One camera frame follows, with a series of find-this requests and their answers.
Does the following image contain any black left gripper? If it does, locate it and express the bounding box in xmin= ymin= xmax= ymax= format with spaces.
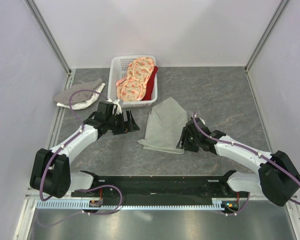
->
xmin=106 ymin=109 xmax=139 ymax=136

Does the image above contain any grey-green cloth napkin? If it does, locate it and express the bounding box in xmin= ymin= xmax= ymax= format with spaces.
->
xmin=138 ymin=97 xmax=188 ymax=155

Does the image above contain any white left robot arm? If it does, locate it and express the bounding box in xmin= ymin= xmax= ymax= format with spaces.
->
xmin=30 ymin=101 xmax=140 ymax=202

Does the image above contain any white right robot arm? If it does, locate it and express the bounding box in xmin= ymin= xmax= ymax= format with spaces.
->
xmin=177 ymin=117 xmax=300 ymax=207

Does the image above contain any floral mesh laundry bag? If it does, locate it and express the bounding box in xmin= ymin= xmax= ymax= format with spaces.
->
xmin=115 ymin=56 xmax=156 ymax=102

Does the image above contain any red cloth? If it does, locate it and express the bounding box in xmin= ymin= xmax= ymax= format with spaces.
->
xmin=142 ymin=66 xmax=158 ymax=101

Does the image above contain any white cloth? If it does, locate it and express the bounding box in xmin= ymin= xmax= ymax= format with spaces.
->
xmin=52 ymin=86 xmax=99 ymax=110

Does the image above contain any grey cloth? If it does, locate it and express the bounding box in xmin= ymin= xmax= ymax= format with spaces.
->
xmin=52 ymin=78 xmax=103 ymax=105

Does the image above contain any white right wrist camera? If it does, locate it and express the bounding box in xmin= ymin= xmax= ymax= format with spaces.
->
xmin=191 ymin=116 xmax=206 ymax=126

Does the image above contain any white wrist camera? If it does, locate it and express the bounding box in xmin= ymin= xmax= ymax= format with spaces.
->
xmin=107 ymin=98 xmax=123 ymax=116
xmin=191 ymin=116 xmax=206 ymax=126

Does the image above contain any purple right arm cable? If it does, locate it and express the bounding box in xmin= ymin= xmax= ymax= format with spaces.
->
xmin=191 ymin=111 xmax=300 ymax=217

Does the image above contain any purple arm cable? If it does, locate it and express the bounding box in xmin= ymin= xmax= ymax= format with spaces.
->
xmin=36 ymin=89 xmax=123 ymax=227
xmin=191 ymin=111 xmax=300 ymax=217

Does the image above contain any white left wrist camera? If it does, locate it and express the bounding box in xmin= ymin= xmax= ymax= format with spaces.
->
xmin=107 ymin=98 xmax=123 ymax=116

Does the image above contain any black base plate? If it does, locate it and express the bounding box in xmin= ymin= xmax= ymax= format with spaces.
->
xmin=71 ymin=175 xmax=250 ymax=201

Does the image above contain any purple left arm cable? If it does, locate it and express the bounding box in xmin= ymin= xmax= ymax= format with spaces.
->
xmin=36 ymin=89 xmax=123 ymax=227

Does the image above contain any slotted cable duct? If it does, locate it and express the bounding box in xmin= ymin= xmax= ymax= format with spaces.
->
xmin=35 ymin=198 xmax=238 ymax=211

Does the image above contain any aluminium frame rail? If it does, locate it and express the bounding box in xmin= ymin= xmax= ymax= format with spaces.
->
xmin=0 ymin=0 xmax=300 ymax=240

